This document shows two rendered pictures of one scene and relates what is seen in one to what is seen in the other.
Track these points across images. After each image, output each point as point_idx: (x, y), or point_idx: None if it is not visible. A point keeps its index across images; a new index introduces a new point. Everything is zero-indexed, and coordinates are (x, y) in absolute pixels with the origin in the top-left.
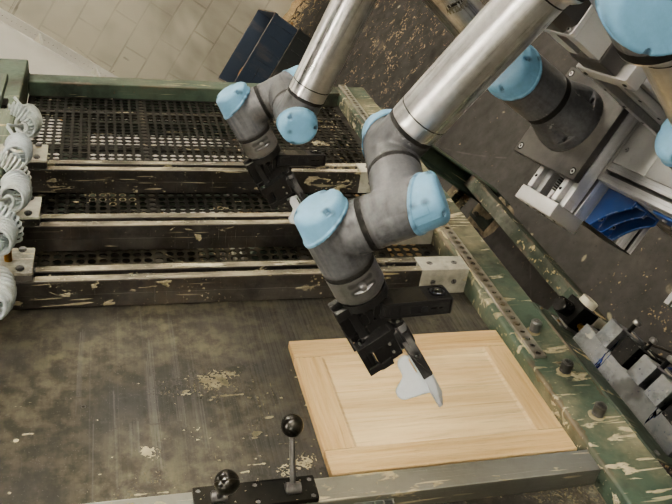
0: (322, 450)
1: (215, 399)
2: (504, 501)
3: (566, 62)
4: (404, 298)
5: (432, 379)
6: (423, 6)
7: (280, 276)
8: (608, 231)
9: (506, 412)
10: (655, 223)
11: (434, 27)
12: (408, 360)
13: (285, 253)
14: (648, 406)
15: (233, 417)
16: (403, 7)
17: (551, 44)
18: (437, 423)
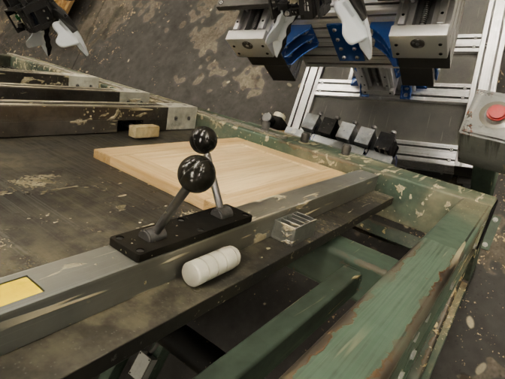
0: (199, 202)
1: (48, 192)
2: (348, 206)
3: (153, 55)
4: None
5: (367, 22)
6: (35, 47)
7: (54, 107)
8: (288, 59)
9: (293, 166)
10: (318, 44)
11: (48, 57)
12: (343, 4)
13: None
14: (358, 151)
15: (83, 201)
16: (19, 51)
17: (140, 48)
18: (262, 175)
